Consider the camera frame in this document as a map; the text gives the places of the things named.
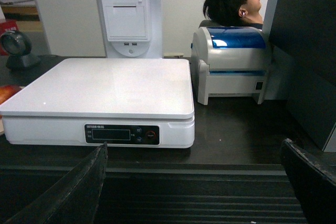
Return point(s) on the black barcode scanner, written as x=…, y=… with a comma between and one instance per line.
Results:
x=18, y=47

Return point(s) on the grey office chair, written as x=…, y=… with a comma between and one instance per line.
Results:
x=209, y=23

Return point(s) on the white blue label printer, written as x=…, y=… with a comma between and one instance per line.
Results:
x=230, y=62

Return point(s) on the white checkout scale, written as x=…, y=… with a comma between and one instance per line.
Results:
x=121, y=102

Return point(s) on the black checkout counter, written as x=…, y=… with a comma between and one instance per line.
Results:
x=231, y=174

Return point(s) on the black monitor panel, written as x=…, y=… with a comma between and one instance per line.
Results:
x=305, y=30

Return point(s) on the seated person with earbud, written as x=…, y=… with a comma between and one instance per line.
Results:
x=234, y=13

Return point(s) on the red fire extinguisher box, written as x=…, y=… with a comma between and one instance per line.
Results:
x=8, y=25

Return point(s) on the dark red mango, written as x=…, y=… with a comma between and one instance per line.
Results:
x=8, y=91

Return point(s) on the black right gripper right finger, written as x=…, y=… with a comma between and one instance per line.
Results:
x=312, y=180

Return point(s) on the white POS terminal stand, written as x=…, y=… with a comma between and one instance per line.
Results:
x=131, y=28

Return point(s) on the wooden shelf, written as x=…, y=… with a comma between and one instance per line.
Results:
x=24, y=12

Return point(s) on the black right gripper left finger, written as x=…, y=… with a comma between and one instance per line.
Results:
x=72, y=199

